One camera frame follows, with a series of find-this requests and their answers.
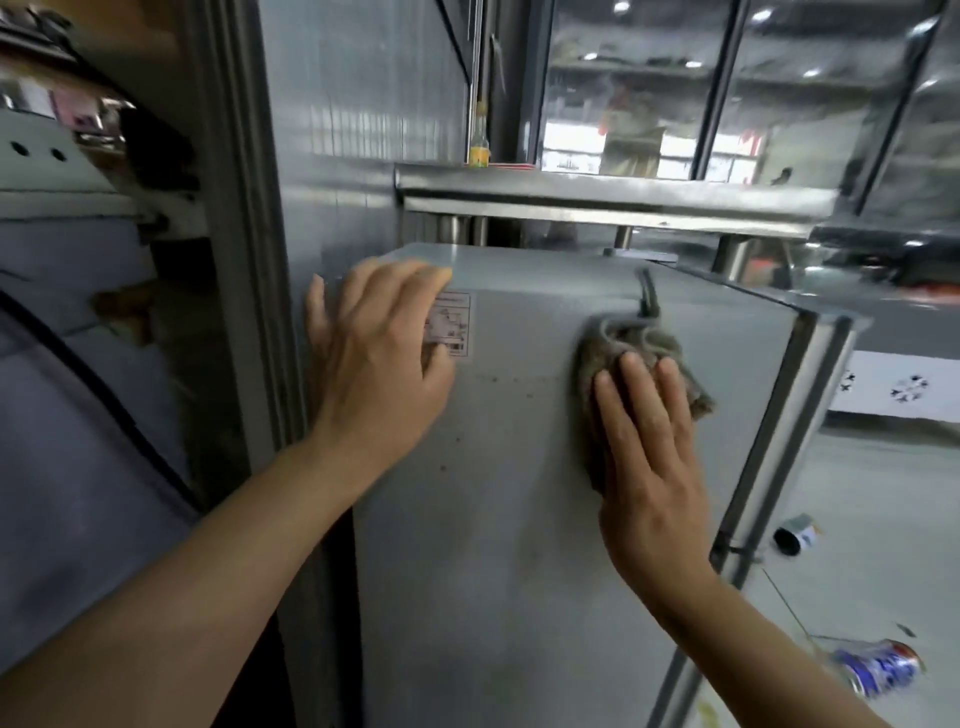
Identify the person's right hand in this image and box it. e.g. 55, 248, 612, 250
592, 352, 714, 601

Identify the person's left hand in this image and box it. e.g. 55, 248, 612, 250
303, 258, 459, 451

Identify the green glass bottle yellow label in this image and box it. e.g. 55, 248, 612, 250
466, 101, 493, 168

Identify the brown cleaning cloth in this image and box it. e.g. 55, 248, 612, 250
573, 268, 718, 496

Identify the person's left forearm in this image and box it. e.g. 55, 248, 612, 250
0, 442, 361, 728

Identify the white appliance cabinet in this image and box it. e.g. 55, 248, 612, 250
0, 97, 204, 676

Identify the small silver fridge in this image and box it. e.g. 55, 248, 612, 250
333, 241, 875, 728

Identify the stainless steel table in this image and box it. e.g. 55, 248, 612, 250
393, 161, 838, 279

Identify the blue white crushed can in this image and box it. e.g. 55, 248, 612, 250
828, 638, 924, 699

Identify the glass display freezer snowflake print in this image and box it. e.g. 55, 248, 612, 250
536, 0, 960, 421

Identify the grey metal door frame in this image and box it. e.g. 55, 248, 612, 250
176, 0, 361, 728

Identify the green white can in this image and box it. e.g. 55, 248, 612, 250
772, 513, 823, 558

